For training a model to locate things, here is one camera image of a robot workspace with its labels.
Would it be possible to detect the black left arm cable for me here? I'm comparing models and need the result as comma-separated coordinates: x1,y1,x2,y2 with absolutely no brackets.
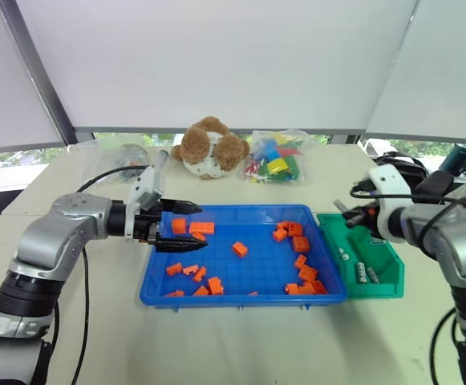
70,164,150,385

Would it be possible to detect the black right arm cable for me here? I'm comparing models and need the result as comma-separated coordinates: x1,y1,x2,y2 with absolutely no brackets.
349,179,466,385

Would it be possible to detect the brown teddy bear plush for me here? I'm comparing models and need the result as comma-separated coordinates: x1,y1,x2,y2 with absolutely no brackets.
170,115,251,180

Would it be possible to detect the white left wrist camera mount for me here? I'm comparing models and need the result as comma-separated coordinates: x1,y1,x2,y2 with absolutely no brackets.
124,164,166,242

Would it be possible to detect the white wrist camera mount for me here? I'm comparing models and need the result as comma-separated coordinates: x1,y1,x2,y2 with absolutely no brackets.
367,164,413,243
124,164,166,242

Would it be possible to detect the clear plastic bag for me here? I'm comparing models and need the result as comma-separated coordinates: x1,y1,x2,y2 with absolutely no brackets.
77,140,152,186

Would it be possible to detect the green plastic bin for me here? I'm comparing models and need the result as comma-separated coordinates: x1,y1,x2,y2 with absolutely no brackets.
316,212,407,300

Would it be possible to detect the bag of colourful toy blocks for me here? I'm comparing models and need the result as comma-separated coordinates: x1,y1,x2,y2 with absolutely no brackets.
237,128,312,188

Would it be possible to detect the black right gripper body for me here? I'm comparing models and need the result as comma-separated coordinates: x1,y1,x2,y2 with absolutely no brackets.
350,204,387,241

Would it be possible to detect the blue plastic bin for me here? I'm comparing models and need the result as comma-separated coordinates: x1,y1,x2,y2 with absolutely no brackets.
138,204,349,310

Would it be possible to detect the dark teal mug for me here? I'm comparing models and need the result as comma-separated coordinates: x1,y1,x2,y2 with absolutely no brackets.
438,143,466,176

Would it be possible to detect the grey window post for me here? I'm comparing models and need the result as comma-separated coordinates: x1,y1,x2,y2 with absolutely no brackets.
0,0,78,146

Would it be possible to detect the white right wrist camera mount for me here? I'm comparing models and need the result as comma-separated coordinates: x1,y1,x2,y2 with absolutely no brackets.
367,164,413,243

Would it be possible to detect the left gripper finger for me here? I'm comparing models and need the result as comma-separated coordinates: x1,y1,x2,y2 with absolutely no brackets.
160,198,204,216
154,236,209,254

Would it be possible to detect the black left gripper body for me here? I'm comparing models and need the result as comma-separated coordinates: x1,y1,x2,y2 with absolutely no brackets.
133,198,168,245

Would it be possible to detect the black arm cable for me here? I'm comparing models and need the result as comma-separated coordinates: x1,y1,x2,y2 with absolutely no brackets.
349,179,466,385
70,164,150,385

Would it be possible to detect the black bag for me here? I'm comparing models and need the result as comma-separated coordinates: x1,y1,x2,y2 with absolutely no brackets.
371,152,431,182

